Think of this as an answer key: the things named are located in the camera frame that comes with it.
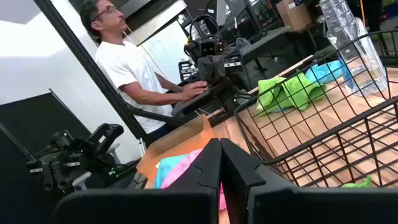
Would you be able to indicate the clear spray bottle blue label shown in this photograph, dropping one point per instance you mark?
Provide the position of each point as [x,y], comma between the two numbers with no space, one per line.
[345,31]

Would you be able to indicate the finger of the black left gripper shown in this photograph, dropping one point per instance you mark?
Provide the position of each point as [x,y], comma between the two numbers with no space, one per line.
[218,67]
[205,68]

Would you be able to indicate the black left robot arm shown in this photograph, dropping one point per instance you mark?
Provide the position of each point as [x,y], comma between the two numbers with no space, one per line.
[225,93]

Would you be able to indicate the blue microfiber towel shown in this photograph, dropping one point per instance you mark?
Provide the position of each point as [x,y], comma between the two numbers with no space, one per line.
[323,72]
[166,169]

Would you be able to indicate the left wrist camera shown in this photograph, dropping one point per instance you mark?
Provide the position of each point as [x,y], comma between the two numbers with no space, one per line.
[208,47]

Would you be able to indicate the green microfiber towel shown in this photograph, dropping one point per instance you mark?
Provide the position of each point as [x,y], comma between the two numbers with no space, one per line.
[357,184]
[290,88]

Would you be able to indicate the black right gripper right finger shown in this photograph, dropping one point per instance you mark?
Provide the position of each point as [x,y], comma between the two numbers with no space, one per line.
[280,205]

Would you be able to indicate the black background robot arm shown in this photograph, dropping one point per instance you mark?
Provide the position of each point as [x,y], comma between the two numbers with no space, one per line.
[71,155]

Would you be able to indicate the person's glasses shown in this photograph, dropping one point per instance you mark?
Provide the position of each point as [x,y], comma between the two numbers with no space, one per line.
[107,11]

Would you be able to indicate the person's hand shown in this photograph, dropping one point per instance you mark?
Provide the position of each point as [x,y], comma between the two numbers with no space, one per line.
[194,89]

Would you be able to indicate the gray side desk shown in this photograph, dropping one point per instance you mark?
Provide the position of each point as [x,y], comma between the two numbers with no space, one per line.
[189,107]

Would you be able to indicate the person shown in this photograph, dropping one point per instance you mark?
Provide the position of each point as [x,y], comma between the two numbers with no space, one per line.
[124,68]

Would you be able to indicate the pink microfiber towel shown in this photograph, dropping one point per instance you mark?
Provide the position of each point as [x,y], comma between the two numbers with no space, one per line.
[183,168]

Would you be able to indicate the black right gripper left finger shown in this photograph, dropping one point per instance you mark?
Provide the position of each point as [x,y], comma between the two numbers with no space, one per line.
[192,202]

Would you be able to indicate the cardboard box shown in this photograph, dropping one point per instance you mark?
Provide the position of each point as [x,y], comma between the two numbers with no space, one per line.
[293,15]

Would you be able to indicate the black metal rig frame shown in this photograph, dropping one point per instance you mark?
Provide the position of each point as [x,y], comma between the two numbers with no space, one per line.
[93,73]

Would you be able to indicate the orange cloth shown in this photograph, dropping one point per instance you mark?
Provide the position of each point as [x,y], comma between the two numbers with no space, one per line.
[174,146]

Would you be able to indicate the gray background table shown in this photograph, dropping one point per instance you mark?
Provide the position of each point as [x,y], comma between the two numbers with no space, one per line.
[267,40]

